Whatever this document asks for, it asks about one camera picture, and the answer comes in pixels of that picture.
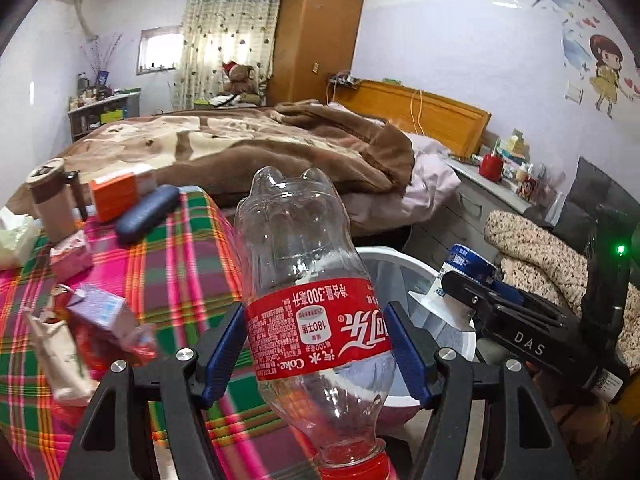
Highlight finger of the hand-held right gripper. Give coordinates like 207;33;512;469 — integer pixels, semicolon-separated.
492;280;571;322
440;270;506;318

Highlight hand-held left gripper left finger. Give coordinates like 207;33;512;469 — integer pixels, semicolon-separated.
60;302;248;480

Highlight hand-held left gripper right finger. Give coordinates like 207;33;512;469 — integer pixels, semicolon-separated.
382;301;576;480

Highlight white cup with blue lid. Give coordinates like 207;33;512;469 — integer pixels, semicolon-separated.
407;243;498;333

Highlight white plastic trash bin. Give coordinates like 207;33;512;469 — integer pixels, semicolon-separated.
350;246;478;411

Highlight clear plastic bottle red label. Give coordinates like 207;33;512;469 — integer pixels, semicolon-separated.
234;166;401;480

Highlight floral padded quilt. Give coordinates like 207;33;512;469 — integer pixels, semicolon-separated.
484;209;640;361

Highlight white nightstand with drawers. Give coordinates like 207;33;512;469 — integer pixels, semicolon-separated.
407;155;556;271

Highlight plaid tablecloth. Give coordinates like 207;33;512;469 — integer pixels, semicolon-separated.
0;187;396;480

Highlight pale pink bed sheet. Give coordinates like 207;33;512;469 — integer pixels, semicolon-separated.
345;135;463;226

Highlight red mug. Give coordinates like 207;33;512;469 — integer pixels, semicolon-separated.
479;152;503;183

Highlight purple drink carton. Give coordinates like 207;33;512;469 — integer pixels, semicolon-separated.
65;284;141;341

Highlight dark grey cushion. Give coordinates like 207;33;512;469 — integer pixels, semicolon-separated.
552;156;640;256

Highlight yellow tissue box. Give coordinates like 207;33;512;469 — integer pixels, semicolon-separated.
500;130;531;161

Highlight dark blue glasses case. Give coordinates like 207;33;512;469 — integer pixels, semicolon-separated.
116;185;181;246

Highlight wooden bed headboard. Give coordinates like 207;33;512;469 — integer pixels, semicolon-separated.
332;79;493;158

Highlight pink tissue packet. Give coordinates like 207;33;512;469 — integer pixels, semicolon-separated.
49;230;95;291

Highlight orange cardboard box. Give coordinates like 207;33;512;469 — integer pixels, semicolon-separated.
89;170;141;223

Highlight white and orange box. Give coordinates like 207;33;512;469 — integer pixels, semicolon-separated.
132;162;158;196

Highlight brown fleece blanket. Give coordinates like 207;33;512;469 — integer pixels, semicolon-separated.
5;101;416;211

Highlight brown travel mug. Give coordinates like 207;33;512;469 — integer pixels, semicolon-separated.
25;157;88;243

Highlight pale green plastic bag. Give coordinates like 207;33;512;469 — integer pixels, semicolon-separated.
0;207;41;266

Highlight grey shelf with bottles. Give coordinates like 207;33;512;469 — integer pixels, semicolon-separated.
67;87;143;142

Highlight brown teddy bear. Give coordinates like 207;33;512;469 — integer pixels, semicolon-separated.
221;61;262;106

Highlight wooden wardrobe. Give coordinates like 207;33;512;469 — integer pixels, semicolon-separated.
267;0;368;106

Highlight small window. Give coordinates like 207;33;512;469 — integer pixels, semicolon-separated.
136;25;183;76

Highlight dry branches in vase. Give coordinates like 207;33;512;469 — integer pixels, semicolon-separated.
80;32;123;92

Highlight patterned curtain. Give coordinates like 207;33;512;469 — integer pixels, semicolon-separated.
172;0;286;111

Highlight cartoon girl wall sticker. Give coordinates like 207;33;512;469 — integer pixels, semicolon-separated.
585;34;627;120

